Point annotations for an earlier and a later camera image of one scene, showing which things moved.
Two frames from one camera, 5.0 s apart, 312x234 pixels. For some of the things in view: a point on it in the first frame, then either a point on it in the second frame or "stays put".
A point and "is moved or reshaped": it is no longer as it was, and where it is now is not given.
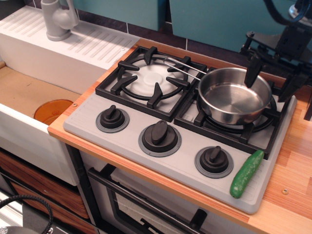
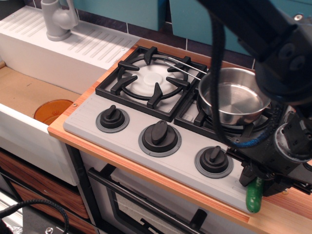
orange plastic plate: [48, 111] stays put
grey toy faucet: [58, 22] stays put
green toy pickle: [245, 175] is moved or reshaped
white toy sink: [35, 69] stays put
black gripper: [292, 48] to [282, 157]
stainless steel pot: [224, 95] stays put
